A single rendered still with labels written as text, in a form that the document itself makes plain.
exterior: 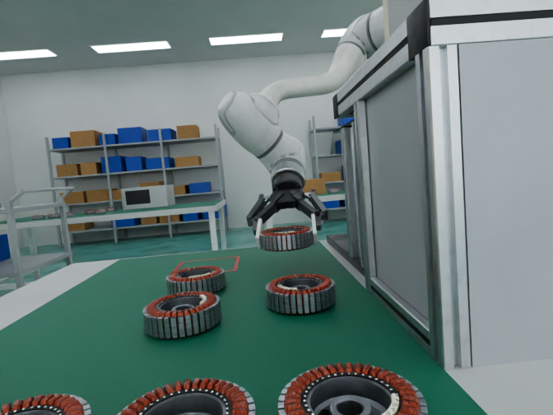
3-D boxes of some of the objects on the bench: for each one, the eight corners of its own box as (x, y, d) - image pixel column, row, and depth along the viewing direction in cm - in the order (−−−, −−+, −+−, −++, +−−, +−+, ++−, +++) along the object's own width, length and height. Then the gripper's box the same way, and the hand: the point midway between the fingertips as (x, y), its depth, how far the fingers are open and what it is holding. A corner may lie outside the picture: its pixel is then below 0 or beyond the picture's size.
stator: (162, 290, 76) (160, 272, 76) (214, 278, 81) (212, 262, 81) (175, 304, 66) (173, 283, 66) (234, 290, 71) (232, 271, 71)
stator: (139, 347, 49) (136, 319, 49) (150, 317, 60) (147, 295, 60) (224, 333, 52) (221, 307, 51) (220, 307, 63) (217, 285, 62)
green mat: (119, 259, 113) (119, 259, 113) (318, 241, 116) (318, 240, 116) (-536, 650, 20) (-537, 645, 20) (576, 508, 22) (576, 505, 22)
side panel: (365, 289, 66) (353, 104, 63) (382, 287, 66) (370, 102, 63) (443, 370, 38) (427, 46, 36) (471, 367, 38) (457, 44, 36)
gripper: (334, 192, 96) (344, 250, 78) (245, 200, 99) (234, 258, 81) (332, 166, 92) (342, 222, 74) (239, 175, 94) (227, 232, 76)
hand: (286, 235), depth 79 cm, fingers closed on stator, 11 cm apart
